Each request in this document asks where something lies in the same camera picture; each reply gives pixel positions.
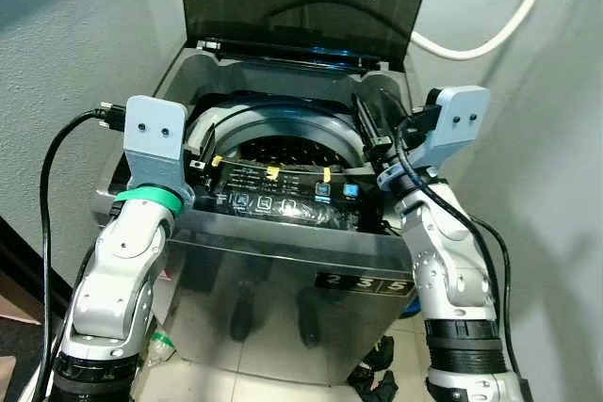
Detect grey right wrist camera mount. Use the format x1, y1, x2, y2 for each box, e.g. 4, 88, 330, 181
412, 86, 492, 177

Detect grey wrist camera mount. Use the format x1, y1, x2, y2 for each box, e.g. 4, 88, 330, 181
412, 86, 492, 177
124, 96, 196, 213

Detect white water hose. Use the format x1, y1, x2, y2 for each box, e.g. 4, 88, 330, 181
410, 0, 566, 62

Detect grey top-load washing machine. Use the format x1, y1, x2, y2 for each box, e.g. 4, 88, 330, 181
92, 40, 420, 389

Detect clear bottle with green cap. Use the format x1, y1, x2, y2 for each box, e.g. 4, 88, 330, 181
141, 327, 178, 370

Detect dark tinted washer lid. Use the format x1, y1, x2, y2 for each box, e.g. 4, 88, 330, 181
174, 0, 439, 69

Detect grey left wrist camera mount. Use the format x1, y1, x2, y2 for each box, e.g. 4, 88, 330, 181
124, 96, 196, 213

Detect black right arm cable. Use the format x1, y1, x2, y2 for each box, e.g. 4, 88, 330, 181
394, 115, 514, 375

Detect black cloth on floor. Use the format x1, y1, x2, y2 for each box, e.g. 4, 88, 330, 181
347, 336, 399, 398

